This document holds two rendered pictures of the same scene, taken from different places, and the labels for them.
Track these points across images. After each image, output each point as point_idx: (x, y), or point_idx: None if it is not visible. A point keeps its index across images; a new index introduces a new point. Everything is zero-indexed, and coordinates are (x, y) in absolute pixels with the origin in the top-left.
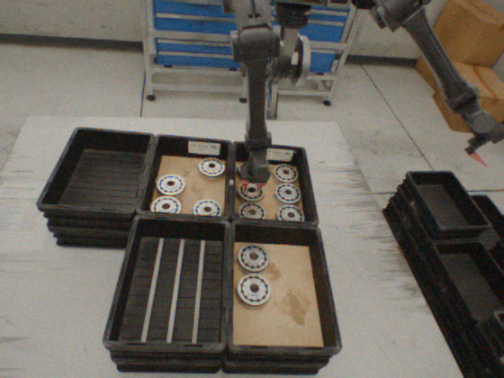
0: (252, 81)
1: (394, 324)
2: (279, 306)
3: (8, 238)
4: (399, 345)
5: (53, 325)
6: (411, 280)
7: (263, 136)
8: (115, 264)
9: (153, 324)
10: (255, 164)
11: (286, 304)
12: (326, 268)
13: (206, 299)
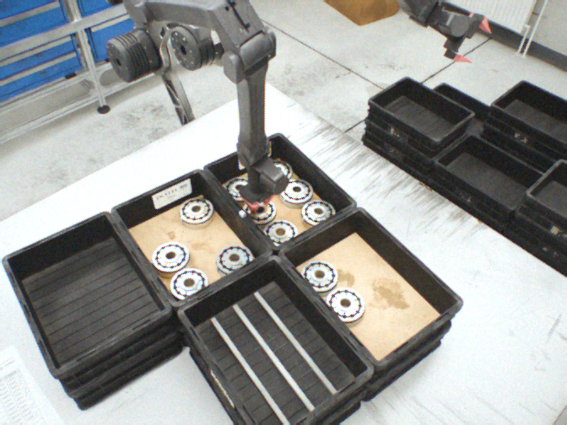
0: (254, 94)
1: (467, 256)
2: (375, 304)
3: None
4: (483, 271)
5: None
6: (452, 207)
7: (264, 144)
8: (169, 383)
9: (280, 403)
10: (267, 178)
11: (380, 298)
12: (396, 240)
13: (307, 345)
